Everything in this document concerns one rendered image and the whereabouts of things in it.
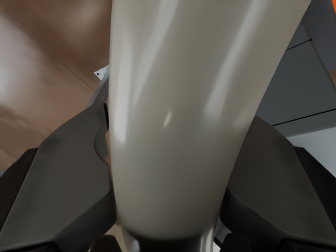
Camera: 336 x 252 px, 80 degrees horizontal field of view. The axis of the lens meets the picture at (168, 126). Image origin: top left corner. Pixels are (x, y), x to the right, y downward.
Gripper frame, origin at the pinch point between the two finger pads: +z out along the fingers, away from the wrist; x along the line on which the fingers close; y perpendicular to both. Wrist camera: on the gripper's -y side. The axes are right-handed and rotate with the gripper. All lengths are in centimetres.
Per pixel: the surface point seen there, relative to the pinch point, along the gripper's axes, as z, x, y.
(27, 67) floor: 168, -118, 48
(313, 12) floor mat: 109, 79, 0
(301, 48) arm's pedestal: 71, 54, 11
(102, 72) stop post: 152, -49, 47
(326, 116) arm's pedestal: 38, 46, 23
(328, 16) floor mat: 108, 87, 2
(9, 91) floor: 186, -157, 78
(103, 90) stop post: 133, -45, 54
